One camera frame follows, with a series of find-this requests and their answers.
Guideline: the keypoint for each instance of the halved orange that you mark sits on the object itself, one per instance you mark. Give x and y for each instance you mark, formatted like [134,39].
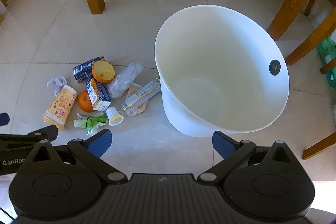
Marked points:
[103,71]

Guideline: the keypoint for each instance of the silver gold snack wrapper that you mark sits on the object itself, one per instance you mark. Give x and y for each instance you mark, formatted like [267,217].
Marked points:
[141,96]

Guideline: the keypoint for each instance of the green plastic container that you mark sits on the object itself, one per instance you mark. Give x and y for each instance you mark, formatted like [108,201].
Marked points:
[326,49]

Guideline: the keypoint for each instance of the small white yogurt bottle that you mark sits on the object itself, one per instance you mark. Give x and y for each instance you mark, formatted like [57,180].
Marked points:
[113,115]

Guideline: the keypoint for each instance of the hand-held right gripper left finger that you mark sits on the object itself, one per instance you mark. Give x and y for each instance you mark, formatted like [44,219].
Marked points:
[101,141]

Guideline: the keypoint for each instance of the black round disc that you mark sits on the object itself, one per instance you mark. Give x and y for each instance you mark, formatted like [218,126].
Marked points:
[274,66]

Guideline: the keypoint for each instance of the green white wrapper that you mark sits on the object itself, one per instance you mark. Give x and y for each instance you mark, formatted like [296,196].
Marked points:
[92,121]

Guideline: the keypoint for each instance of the crumpled white paper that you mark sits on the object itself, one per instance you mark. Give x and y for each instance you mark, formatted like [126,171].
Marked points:
[56,81]

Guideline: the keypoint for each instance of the whole orange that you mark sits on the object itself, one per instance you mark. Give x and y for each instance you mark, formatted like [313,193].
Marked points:
[84,102]

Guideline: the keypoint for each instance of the dark blue carton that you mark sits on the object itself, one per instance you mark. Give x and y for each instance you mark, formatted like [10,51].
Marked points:
[82,70]

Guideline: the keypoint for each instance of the yellow paper cup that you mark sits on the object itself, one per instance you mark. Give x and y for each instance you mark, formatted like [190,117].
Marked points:
[61,106]

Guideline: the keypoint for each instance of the white plastic bin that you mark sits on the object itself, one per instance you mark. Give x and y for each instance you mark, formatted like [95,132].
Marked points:
[210,69]

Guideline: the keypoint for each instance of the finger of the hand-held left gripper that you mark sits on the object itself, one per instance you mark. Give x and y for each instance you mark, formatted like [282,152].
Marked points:
[43,133]
[4,119]

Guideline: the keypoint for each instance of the crumpled clear plastic bag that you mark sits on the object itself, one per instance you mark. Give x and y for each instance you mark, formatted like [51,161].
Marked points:
[122,82]

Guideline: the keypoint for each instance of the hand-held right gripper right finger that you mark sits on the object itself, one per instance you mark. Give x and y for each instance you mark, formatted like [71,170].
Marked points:
[221,142]

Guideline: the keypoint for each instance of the blue white carton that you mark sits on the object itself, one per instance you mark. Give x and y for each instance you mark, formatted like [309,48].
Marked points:
[98,94]

